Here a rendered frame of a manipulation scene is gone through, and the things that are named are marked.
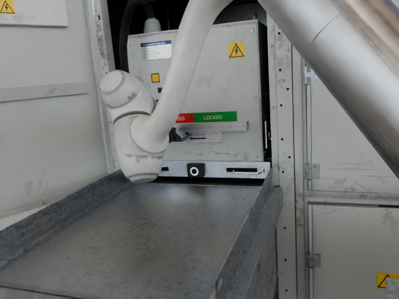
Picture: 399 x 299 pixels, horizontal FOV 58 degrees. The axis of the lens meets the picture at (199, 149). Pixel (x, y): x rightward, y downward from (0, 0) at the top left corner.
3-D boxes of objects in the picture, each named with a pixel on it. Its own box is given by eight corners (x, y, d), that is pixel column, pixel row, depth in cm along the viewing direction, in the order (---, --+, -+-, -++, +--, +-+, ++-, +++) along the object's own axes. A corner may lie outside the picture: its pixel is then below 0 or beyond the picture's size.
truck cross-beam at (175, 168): (271, 178, 123) (270, 162, 122) (132, 175, 141) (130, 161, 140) (272, 174, 128) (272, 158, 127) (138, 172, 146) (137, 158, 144)
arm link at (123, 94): (120, 97, 105) (126, 137, 100) (88, 71, 91) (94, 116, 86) (152, 84, 102) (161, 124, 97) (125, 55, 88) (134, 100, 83)
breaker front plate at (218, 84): (262, 166, 123) (256, 21, 113) (138, 164, 139) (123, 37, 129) (263, 165, 125) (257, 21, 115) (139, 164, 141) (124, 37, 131)
